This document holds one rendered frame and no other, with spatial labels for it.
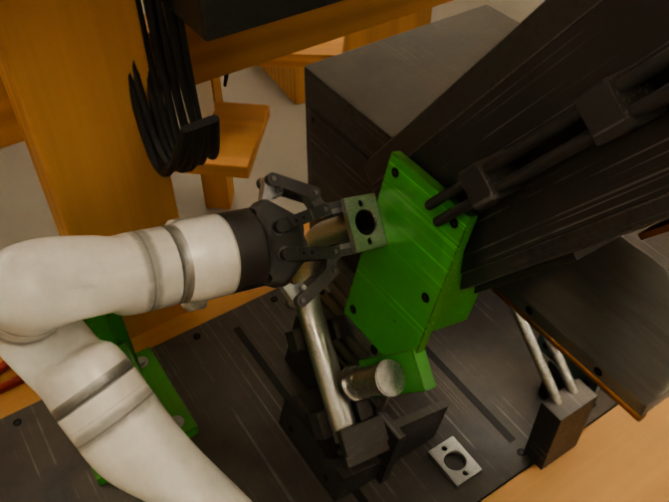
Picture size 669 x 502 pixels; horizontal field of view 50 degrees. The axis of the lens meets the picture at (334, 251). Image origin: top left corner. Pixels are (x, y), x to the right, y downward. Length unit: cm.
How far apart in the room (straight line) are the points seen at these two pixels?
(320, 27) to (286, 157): 179
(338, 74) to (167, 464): 51
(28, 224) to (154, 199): 181
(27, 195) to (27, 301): 231
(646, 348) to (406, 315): 24
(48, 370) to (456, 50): 61
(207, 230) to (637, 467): 60
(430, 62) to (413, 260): 30
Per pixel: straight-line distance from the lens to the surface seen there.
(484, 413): 96
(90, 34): 80
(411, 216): 70
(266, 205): 68
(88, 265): 58
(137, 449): 57
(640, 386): 74
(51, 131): 84
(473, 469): 91
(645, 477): 97
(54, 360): 61
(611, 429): 99
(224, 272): 63
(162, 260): 61
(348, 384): 78
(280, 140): 290
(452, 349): 102
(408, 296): 72
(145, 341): 107
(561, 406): 86
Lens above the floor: 169
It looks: 44 degrees down
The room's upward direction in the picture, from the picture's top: straight up
